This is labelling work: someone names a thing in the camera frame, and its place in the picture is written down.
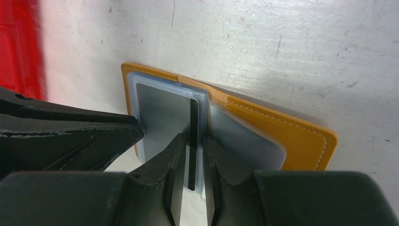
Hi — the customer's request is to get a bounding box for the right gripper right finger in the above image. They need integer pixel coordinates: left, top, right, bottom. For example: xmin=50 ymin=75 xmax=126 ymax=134
xmin=203 ymin=135 xmax=399 ymax=226

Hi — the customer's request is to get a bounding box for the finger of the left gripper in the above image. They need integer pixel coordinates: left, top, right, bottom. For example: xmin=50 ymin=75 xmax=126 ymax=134
xmin=0 ymin=88 xmax=144 ymax=178

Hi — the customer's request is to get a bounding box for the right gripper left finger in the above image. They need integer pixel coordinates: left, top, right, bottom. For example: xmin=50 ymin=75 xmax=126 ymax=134
xmin=0 ymin=134 xmax=186 ymax=226

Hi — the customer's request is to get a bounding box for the red plastic compartment tray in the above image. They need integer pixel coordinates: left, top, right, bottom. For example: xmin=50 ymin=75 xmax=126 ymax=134
xmin=0 ymin=0 xmax=47 ymax=100

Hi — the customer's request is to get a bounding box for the dark credit card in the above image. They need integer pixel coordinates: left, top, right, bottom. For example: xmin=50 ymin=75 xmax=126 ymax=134
xmin=188 ymin=99 xmax=199 ymax=191

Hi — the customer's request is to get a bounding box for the yellow leather card holder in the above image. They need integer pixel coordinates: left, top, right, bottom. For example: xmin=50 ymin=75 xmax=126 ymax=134
xmin=120 ymin=62 xmax=338 ymax=171

